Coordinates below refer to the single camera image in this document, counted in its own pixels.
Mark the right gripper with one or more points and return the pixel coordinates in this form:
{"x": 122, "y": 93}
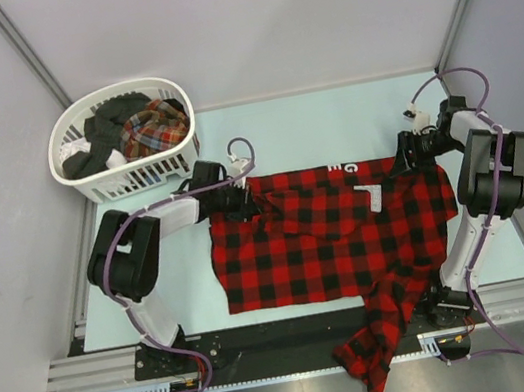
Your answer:
{"x": 408, "y": 141}

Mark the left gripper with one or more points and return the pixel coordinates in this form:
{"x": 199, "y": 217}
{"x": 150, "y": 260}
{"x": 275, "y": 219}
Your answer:
{"x": 246, "y": 208}

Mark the red black plaid shirt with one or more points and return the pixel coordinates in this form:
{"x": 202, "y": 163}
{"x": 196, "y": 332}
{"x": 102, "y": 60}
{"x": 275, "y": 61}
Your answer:
{"x": 320, "y": 235}

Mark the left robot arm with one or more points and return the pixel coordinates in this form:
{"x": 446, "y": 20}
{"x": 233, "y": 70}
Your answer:
{"x": 124, "y": 261}

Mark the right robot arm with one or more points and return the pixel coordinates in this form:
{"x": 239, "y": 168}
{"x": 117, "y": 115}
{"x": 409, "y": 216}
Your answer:
{"x": 490, "y": 189}

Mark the white laundry basket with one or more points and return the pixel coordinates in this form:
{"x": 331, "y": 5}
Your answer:
{"x": 135, "y": 176}

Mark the multicolour plaid shirt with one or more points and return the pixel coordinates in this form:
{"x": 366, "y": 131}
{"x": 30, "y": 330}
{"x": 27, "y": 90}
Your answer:
{"x": 160, "y": 126}

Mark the white garment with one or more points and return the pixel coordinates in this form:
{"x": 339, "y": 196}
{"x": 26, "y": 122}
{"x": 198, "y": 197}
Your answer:
{"x": 80, "y": 159}

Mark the dark grey garment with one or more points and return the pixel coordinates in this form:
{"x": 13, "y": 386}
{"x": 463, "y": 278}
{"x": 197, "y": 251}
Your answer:
{"x": 105, "y": 126}

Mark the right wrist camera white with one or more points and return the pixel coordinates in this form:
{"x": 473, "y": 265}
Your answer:
{"x": 421, "y": 121}

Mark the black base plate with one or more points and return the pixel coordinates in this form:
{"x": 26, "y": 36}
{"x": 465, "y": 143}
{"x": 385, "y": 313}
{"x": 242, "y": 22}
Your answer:
{"x": 271, "y": 350}

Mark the aluminium frame rail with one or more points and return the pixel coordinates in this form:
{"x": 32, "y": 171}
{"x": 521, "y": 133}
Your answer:
{"x": 503, "y": 302}

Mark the left aluminium corner post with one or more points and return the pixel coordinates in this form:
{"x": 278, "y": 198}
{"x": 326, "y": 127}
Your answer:
{"x": 30, "y": 57}

